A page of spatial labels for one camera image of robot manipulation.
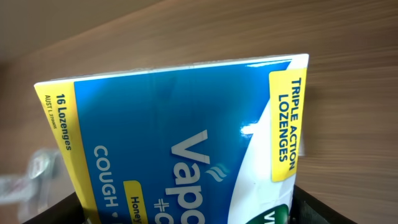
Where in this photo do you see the clear plastic container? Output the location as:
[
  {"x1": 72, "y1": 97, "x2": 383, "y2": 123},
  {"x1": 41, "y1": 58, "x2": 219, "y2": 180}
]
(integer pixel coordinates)
[{"x1": 1, "y1": 149, "x2": 75, "y2": 223}]

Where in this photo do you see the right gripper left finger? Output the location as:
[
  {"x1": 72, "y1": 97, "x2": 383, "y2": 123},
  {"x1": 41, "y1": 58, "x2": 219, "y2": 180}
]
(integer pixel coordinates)
[{"x1": 23, "y1": 193, "x2": 86, "y2": 224}]

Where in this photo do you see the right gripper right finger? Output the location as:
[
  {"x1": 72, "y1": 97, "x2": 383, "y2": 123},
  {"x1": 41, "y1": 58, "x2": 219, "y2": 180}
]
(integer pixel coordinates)
[{"x1": 289, "y1": 185, "x2": 356, "y2": 224}]

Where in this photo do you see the blue VapoDrops lozenge box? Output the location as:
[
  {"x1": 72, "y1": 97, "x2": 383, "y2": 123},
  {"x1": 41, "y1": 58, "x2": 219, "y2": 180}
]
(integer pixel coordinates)
[{"x1": 34, "y1": 54, "x2": 309, "y2": 223}]

